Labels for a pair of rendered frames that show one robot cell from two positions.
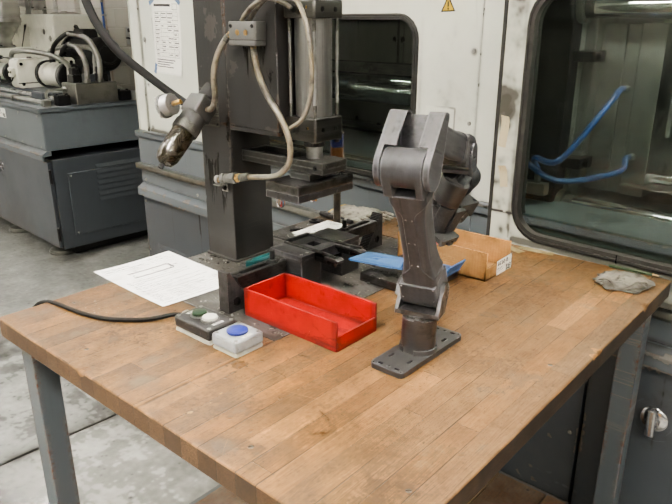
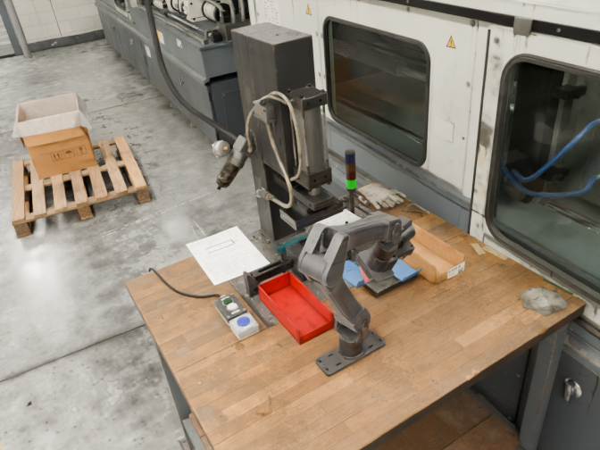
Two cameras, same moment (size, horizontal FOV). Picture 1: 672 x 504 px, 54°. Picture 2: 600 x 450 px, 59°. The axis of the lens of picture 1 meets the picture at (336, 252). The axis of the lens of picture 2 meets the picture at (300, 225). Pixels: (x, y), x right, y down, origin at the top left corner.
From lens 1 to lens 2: 0.68 m
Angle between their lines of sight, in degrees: 23
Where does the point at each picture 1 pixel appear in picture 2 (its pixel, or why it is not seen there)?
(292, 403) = (256, 386)
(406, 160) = (314, 268)
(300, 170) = (303, 202)
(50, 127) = (208, 60)
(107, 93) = not seen: hidden behind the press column
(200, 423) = (202, 392)
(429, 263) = (346, 312)
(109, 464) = not seen: hidden behind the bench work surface
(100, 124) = not seen: hidden behind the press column
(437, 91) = (442, 107)
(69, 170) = (222, 91)
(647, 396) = (569, 371)
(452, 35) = (454, 67)
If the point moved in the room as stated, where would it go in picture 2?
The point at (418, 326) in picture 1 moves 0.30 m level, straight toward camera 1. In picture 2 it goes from (345, 344) to (296, 435)
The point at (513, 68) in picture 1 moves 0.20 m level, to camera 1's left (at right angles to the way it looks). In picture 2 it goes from (489, 110) to (425, 108)
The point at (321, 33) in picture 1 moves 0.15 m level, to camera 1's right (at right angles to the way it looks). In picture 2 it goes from (310, 119) to (362, 120)
